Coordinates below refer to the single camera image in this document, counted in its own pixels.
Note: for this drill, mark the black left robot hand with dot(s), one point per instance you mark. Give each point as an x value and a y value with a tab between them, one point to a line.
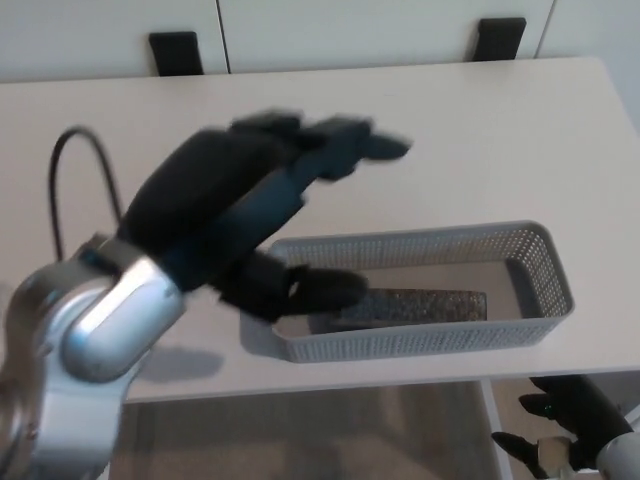
200	200

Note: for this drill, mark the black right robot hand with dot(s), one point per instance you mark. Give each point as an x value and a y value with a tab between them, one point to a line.
585	410

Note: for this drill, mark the black felt board eraser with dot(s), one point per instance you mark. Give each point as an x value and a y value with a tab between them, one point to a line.
425	307

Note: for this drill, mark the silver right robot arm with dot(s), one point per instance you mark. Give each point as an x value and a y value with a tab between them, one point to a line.
622	457

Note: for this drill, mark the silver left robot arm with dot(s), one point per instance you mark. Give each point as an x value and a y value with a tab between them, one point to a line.
90	340

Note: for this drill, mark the grey perforated plastic basket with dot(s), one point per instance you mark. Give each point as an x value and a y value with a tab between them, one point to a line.
425	345

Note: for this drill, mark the white cabinet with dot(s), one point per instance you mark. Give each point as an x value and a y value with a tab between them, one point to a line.
350	35

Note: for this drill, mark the white metal-frame desk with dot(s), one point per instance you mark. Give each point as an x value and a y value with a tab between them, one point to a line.
450	125

